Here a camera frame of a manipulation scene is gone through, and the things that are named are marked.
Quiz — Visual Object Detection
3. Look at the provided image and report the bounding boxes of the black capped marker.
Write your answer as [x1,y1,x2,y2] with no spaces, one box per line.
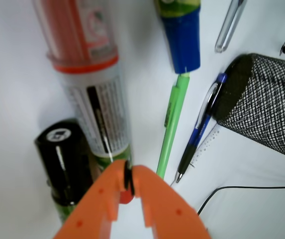
[34,119,100,223]

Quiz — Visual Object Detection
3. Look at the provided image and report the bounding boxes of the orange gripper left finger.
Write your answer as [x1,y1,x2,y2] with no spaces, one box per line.
[54,160,132,239]

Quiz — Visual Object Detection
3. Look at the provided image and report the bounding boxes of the black mesh pen holder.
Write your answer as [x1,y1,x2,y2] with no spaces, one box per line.
[213,53,285,155]

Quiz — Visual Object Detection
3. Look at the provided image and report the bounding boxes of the red capped marker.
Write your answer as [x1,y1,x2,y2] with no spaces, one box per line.
[33,0,132,170]

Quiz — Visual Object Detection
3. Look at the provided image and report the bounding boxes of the green mechanical pencil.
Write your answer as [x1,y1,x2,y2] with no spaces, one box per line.
[156,73,190,179]

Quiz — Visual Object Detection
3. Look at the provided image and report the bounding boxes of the blue black ballpoint pen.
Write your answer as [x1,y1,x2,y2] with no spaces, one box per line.
[175,73,227,184]

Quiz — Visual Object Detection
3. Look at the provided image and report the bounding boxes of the silver pen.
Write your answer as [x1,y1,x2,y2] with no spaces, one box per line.
[214,0,247,53]

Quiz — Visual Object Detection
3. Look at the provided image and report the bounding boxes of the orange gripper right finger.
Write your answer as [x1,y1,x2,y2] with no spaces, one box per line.
[132,165,210,239]

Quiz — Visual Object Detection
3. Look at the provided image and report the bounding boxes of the thin black cable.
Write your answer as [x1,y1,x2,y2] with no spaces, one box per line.
[196,185,285,216]

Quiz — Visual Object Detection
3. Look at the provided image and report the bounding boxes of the blue capped marker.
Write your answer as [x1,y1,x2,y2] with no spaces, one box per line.
[154,0,201,74]

